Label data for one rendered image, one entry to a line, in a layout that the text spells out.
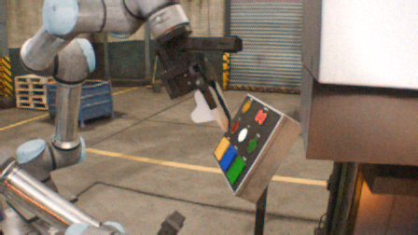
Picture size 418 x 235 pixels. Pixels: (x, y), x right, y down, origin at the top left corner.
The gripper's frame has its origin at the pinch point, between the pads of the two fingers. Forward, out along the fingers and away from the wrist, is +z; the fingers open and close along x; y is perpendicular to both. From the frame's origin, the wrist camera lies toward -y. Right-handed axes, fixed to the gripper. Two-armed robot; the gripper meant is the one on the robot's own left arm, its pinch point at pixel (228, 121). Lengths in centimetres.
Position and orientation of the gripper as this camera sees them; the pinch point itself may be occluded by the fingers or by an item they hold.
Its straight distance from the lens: 57.7
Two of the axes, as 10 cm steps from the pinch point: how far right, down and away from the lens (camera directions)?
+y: -8.6, 3.8, 3.3
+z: 4.4, 8.9, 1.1
